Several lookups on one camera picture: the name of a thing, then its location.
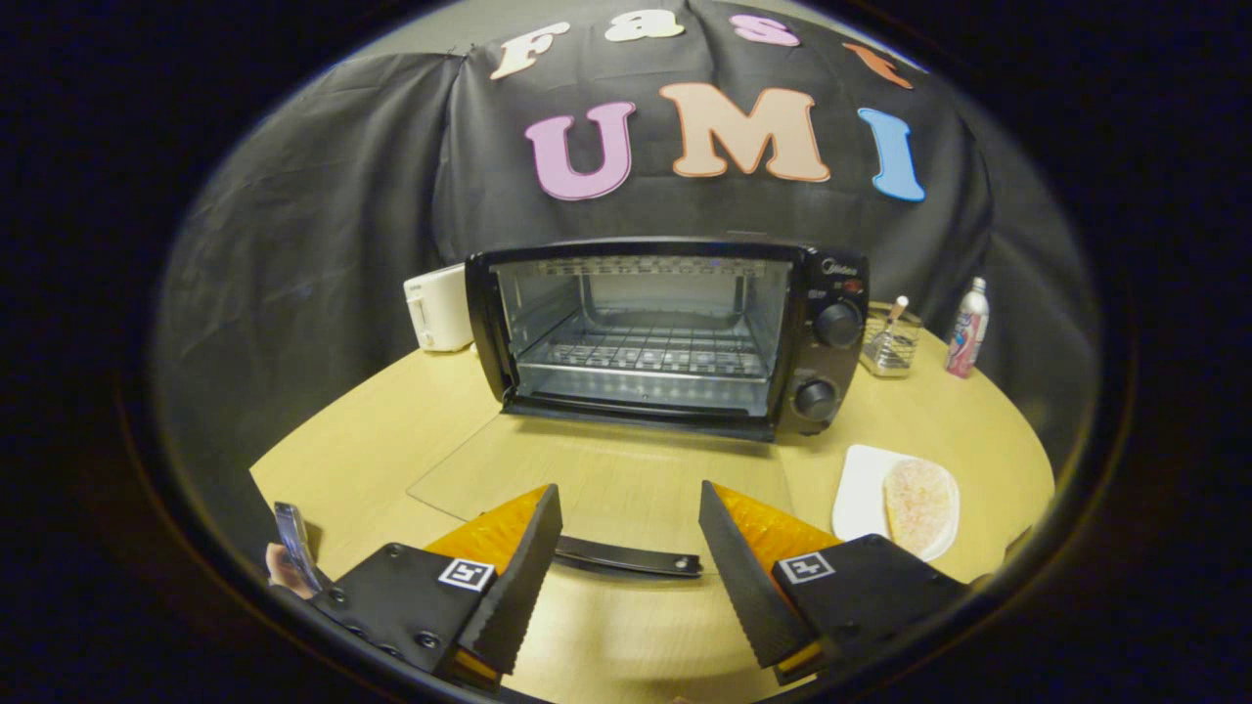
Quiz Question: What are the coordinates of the black backdrop cloth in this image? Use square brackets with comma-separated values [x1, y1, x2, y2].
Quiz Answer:
[152, 0, 1101, 549]

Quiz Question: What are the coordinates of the wire oven rack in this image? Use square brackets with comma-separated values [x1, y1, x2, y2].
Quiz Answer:
[518, 311, 774, 380]

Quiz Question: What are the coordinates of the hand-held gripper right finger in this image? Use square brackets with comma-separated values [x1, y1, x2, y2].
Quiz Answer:
[697, 480, 971, 685]

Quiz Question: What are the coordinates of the white and pink spray bottle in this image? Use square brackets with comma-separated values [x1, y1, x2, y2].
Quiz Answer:
[945, 277, 990, 379]

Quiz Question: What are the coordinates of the white plate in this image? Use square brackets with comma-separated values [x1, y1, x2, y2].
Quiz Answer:
[831, 444, 961, 563]

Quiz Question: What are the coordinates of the wire mesh basket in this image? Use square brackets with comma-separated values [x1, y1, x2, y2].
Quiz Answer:
[860, 302, 923, 378]

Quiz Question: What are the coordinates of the round sugared bread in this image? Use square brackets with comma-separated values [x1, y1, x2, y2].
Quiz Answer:
[883, 459, 955, 558]

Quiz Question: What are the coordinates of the white bread toaster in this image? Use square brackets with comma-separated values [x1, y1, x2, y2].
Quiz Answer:
[403, 262, 475, 353]

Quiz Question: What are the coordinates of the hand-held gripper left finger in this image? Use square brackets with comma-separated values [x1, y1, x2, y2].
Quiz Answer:
[311, 483, 564, 693]

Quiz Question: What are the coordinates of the black toaster oven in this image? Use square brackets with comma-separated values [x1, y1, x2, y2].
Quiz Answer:
[406, 238, 870, 578]

